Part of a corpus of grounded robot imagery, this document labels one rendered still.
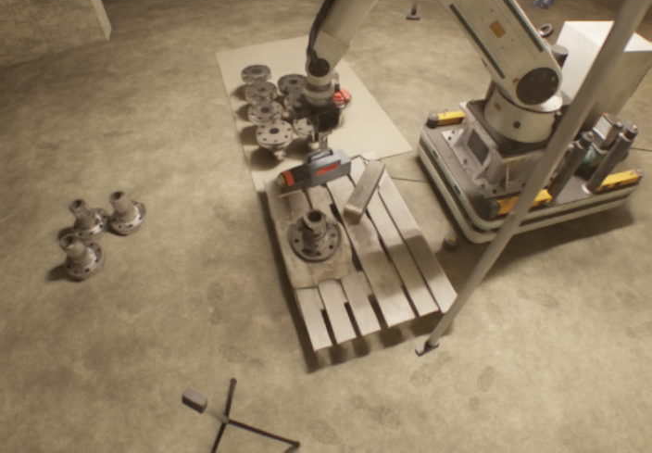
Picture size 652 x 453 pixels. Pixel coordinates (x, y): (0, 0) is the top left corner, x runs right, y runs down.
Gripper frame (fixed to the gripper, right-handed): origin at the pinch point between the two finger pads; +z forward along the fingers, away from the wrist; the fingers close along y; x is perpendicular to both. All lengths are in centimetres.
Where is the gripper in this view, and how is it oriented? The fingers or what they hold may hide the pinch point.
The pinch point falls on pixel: (319, 140)
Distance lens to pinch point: 223.2
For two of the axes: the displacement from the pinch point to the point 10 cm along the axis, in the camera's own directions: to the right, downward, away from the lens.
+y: -4.7, -6.9, 5.5
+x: -8.8, 3.6, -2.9
